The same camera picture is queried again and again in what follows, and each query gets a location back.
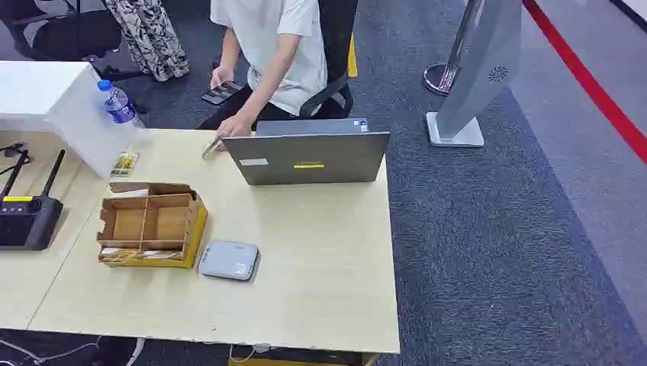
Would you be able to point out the yellow printed card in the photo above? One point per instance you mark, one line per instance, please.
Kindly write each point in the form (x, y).
(125, 164)

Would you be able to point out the grey standing kiosk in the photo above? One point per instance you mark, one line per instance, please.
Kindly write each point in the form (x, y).
(477, 76)

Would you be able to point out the card in person's hand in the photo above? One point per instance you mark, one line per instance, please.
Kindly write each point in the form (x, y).
(211, 148)

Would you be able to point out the grey laptop with yellow sticker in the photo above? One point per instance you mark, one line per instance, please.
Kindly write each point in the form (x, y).
(313, 159)

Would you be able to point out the black office chair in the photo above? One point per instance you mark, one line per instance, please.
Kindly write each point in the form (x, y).
(334, 60)

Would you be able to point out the wooden card box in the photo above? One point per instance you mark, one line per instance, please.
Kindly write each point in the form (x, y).
(151, 225)

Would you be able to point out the dark office chair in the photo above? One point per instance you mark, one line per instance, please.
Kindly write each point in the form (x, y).
(65, 33)

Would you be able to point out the cards in wooden box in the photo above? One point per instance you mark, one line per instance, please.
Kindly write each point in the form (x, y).
(139, 254)

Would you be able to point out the chrome stanchion post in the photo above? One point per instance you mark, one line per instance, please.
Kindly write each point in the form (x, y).
(447, 65)

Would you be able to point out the seated person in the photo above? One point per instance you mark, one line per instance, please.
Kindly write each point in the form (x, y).
(275, 60)

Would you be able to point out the white box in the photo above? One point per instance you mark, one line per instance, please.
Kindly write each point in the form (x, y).
(55, 108)

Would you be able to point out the clear water bottle blue cap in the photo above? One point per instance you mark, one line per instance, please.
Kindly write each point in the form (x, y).
(119, 107)

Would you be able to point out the black smartphone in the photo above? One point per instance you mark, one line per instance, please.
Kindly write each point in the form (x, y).
(222, 92)

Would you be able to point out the standing person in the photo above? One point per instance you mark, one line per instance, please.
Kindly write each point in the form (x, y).
(150, 38)

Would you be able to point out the black router with antennas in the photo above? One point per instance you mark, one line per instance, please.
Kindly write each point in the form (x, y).
(28, 217)

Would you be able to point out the grey flat card reader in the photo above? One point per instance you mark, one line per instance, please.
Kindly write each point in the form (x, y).
(228, 259)

